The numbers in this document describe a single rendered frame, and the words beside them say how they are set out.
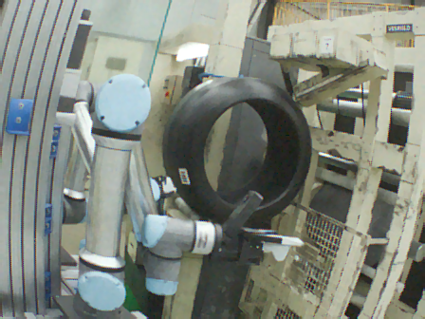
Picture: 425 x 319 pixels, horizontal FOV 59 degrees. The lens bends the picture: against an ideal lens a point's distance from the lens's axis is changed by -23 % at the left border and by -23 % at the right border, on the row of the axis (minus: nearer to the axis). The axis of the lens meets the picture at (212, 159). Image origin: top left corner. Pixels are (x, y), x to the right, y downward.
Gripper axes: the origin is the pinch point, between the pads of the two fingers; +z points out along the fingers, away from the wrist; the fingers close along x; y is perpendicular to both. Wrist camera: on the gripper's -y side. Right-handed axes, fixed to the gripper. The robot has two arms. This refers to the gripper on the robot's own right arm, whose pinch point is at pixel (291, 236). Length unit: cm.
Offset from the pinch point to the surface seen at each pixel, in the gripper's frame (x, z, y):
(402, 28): -33, 65, -89
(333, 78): -66, 44, -61
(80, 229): -134, -51, 27
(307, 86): -89, 42, -59
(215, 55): -105, 0, -68
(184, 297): -121, 7, 53
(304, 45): -70, 30, -74
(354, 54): -46, 43, -69
